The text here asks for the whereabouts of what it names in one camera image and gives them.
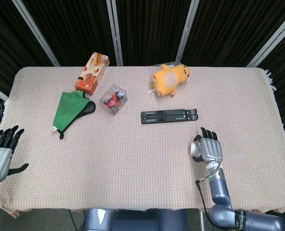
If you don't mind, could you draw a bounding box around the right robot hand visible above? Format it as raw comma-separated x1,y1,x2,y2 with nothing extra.
192,127,223,165

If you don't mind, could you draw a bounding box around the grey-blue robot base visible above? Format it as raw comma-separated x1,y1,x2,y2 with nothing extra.
84,208,188,231

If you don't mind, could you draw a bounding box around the black folding laptop stand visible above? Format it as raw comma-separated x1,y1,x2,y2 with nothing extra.
140,108,198,125

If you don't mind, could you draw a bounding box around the beige woven tablecloth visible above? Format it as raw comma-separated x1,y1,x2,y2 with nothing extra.
0,66,285,215

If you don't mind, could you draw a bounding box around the yellow plush animal toy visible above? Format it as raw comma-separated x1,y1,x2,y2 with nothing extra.
147,64,191,97

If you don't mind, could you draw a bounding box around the green cloth with black trim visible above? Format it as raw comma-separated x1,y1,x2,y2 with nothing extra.
52,90,96,140

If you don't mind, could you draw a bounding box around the dark pleated curtain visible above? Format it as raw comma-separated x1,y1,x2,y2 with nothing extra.
182,0,285,67
22,0,118,67
259,28,285,132
0,0,55,97
114,0,193,66

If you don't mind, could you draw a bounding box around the clear plastic box with toy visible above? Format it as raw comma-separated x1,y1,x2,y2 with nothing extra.
99,84,128,116

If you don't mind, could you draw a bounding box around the orange biscuit box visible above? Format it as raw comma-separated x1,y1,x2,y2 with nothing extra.
74,51,109,96

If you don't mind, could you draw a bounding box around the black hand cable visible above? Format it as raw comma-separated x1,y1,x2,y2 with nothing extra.
195,163,224,218

